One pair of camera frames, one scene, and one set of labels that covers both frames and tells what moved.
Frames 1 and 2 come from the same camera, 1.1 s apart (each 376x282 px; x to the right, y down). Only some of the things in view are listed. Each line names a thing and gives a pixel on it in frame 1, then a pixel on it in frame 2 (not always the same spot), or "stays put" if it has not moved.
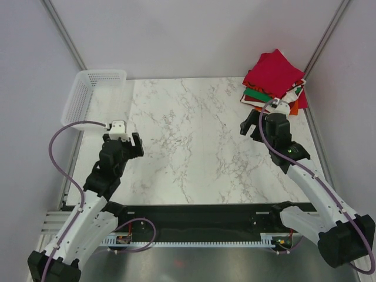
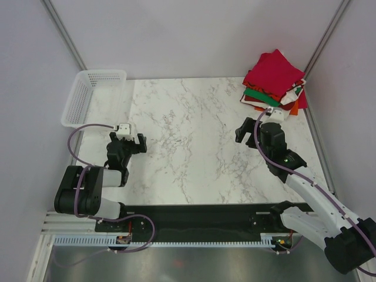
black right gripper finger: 251,120 → 247,127
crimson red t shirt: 275,73 stays put
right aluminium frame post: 325,37 stays put
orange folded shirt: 294,110 stays put
